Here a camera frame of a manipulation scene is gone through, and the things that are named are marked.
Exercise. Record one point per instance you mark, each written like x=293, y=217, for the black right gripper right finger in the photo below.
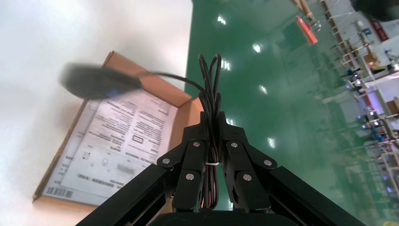
x=240, y=162

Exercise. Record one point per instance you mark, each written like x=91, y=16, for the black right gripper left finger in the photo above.
x=190, y=162

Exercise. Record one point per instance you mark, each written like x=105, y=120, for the black computer mouse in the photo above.
x=96, y=81

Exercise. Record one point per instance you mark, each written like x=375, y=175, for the open brown cardboard box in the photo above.
x=184, y=115

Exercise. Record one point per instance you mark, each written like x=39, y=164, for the printed white paper sheet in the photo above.
x=124, y=137

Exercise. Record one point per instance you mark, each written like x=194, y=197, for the red floor object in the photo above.
x=307, y=29

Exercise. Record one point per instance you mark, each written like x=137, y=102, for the white workbench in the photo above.
x=380, y=79

